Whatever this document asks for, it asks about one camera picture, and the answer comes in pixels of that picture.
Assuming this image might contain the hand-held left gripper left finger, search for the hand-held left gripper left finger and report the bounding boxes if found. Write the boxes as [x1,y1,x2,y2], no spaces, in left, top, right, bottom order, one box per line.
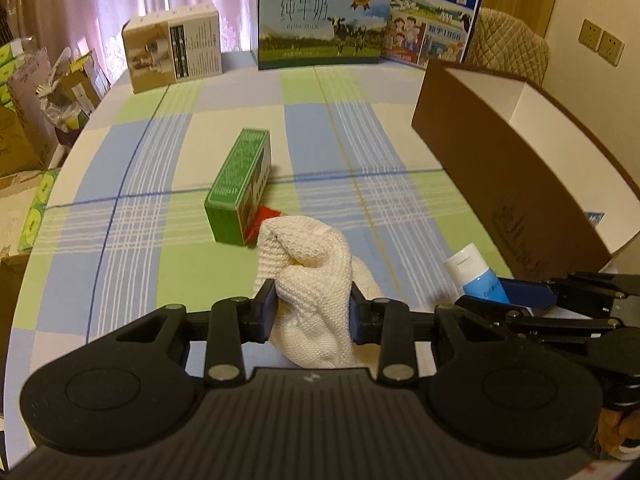
[116,278,279,387]

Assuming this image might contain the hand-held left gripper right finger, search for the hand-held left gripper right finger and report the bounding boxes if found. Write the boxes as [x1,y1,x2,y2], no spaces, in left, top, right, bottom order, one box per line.
[349,282,506,385]

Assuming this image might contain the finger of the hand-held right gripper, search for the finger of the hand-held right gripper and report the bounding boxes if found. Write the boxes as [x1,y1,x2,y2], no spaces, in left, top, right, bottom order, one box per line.
[454,294,617,337]
[500,271,640,311]

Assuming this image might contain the blue tube white cap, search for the blue tube white cap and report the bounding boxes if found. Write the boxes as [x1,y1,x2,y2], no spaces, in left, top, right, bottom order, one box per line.
[444,242,513,306]

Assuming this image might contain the white knitted cloth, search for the white knitted cloth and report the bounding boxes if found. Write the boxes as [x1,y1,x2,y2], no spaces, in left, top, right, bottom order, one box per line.
[255,215,386,368]

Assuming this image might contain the brown storage box white inside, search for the brown storage box white inside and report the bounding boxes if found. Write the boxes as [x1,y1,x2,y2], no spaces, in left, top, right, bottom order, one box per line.
[411,57,640,281]

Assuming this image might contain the person's right hand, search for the person's right hand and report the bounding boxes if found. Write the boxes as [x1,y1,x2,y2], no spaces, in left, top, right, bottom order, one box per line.
[597,407,640,461]

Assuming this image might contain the red flat packet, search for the red flat packet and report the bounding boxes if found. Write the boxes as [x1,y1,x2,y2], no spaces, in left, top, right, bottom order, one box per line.
[244,205,286,243]

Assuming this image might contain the green cardboard box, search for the green cardboard box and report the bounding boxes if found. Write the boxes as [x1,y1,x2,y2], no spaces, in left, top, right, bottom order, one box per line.
[204,128,273,247]

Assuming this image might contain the chair with quilted cover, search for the chair with quilted cover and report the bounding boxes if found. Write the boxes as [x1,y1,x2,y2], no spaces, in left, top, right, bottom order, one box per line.
[465,7,551,91]

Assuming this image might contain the green patterned tissue pack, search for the green patterned tissue pack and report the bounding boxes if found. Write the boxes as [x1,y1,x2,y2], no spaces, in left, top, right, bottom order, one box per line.
[17,167,62,253]

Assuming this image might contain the white and brown box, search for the white and brown box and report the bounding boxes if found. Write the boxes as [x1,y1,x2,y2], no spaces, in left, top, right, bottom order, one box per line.
[122,2,222,94]

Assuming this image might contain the open cardboard box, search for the open cardboard box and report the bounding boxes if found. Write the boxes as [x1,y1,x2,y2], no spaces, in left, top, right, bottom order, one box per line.
[35,47,112,132]

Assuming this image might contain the landscape print milk box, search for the landscape print milk box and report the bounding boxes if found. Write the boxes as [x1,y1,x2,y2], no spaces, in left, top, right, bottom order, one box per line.
[249,0,394,71]

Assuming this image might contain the blue milk carton box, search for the blue milk carton box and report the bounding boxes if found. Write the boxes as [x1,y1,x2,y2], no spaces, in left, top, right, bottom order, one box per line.
[380,0,487,68]

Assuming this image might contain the brown cardboard box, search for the brown cardboard box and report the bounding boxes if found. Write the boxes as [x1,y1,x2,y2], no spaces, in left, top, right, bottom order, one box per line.
[0,105,57,177]

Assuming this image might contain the green tissue packs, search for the green tissue packs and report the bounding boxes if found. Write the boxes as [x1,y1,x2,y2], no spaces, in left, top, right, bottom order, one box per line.
[0,40,36,107]

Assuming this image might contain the olive wall socket plate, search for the olive wall socket plate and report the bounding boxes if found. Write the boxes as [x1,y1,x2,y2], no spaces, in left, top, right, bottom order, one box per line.
[598,30,626,67]
[579,19,604,54]

